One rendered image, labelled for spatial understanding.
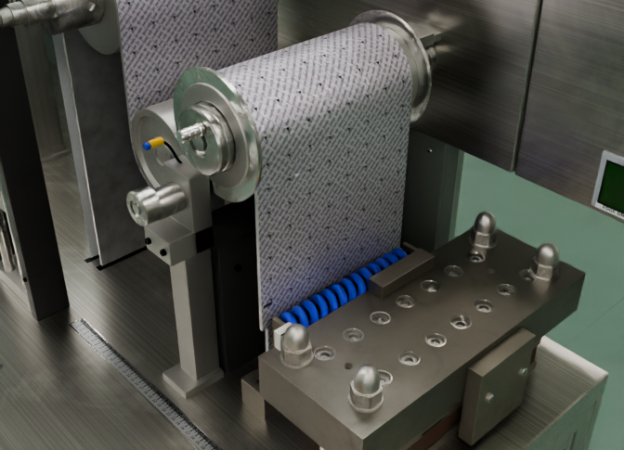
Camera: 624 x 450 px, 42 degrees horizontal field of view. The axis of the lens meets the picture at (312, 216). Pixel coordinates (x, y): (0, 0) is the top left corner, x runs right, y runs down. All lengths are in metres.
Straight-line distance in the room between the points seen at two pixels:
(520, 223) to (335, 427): 2.29
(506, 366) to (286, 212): 0.30
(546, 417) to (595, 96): 0.39
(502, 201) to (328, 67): 2.34
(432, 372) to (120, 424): 0.38
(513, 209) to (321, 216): 2.26
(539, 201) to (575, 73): 2.30
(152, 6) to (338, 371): 0.46
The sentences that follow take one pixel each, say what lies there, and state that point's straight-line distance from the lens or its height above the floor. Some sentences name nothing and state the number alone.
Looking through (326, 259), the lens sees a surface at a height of 1.07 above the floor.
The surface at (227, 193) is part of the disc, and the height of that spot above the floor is 1.19.
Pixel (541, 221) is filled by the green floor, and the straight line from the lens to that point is 3.12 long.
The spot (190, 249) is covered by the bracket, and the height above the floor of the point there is 1.12.
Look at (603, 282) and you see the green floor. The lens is 2.87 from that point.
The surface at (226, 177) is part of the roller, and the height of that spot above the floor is 1.21.
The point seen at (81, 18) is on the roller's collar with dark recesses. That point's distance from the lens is 1.00.
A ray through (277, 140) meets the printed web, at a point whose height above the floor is 1.26.
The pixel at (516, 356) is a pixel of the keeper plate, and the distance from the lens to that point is 0.97.
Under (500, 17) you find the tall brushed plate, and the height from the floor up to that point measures 1.33.
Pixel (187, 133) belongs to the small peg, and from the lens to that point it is 0.82.
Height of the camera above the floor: 1.65
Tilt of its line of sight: 33 degrees down
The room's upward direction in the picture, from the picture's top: straight up
